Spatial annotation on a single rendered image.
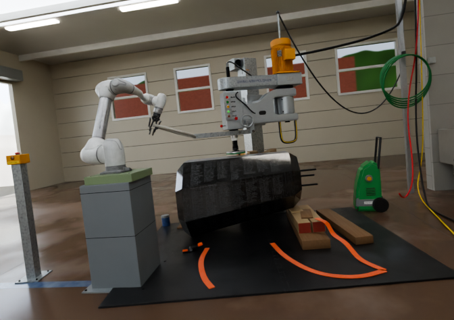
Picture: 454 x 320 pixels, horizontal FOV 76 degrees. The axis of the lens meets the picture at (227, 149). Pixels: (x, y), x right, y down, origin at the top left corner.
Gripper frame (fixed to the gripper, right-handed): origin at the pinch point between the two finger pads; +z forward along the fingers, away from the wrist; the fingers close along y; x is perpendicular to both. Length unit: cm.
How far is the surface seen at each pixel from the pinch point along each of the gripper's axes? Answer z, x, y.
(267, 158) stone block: -6, -56, 110
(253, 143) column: -24, 21, 137
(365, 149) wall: -133, 267, 676
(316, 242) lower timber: 54, -127, 132
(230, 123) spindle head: -33, -24, 73
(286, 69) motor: -110, -35, 118
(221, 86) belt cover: -69, -15, 55
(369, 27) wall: -469, 281, 576
